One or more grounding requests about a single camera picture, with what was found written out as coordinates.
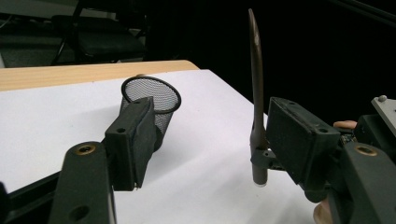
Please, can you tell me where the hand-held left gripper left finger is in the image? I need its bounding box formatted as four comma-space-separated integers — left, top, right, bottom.
104, 96, 158, 191

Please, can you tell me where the black folding chair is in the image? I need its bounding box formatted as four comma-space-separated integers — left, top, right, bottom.
50, 0, 148, 65

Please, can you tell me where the black spatula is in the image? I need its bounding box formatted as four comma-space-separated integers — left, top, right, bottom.
247, 7, 270, 189

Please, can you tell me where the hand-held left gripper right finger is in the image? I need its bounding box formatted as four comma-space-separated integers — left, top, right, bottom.
265, 96, 342, 188

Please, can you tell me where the black mesh pen cup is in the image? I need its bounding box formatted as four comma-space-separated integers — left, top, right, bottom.
120, 75, 183, 153

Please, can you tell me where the light wooden table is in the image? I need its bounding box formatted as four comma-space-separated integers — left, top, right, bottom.
0, 59, 200, 92

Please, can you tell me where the white board mat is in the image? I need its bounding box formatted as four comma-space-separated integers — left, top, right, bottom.
0, 68, 317, 224

